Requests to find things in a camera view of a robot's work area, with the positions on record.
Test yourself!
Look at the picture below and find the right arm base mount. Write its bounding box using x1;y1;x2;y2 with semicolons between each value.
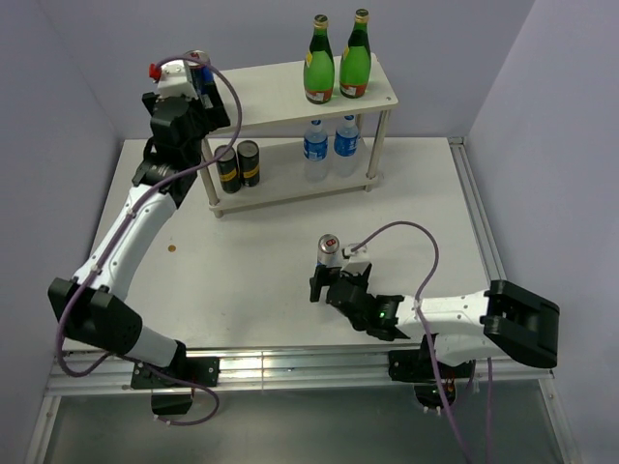
388;349;476;412

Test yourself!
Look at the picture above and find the black gold can left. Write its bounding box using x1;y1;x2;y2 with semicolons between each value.
214;145;241;193

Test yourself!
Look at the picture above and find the black gold can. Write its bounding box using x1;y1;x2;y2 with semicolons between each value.
214;145;241;193
237;140;260;188

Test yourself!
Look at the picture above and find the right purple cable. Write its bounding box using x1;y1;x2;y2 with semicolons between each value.
350;220;494;464

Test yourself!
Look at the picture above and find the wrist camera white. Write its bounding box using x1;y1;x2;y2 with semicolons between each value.
340;244;371;276
149;60;198;100

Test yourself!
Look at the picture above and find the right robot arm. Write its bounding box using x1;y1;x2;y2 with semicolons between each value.
309;262;560;377

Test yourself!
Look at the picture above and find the aluminium frame rail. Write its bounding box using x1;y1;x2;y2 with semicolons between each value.
44;137;554;401

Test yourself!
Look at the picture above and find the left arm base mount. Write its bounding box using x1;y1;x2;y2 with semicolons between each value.
130;357;221;419

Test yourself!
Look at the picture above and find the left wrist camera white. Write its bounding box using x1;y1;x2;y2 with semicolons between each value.
149;60;198;100

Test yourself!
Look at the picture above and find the white two-tier wooden shelf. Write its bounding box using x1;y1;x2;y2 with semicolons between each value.
201;57;398;218

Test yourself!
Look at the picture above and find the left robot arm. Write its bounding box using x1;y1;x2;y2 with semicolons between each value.
47;85;230;386

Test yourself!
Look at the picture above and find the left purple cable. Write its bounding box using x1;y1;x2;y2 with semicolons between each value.
55;53;243;426

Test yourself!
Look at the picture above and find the green glass bottle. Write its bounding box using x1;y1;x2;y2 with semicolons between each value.
339;9;371;99
303;14;335;104

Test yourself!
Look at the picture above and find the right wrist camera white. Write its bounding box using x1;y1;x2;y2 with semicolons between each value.
340;244;371;276

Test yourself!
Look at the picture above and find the blue silver can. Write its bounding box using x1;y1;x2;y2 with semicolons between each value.
316;234;340;268
185;49;214;99

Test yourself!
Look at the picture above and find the purple cable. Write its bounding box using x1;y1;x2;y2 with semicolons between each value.
350;220;494;464
55;53;243;426

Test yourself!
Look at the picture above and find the water bottle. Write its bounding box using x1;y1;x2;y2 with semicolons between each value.
303;120;329;183
334;115;360;178

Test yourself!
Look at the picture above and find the black gold can right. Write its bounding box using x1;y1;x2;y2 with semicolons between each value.
237;140;260;188

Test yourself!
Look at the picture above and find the green glass bottle front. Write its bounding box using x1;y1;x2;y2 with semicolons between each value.
303;14;335;104

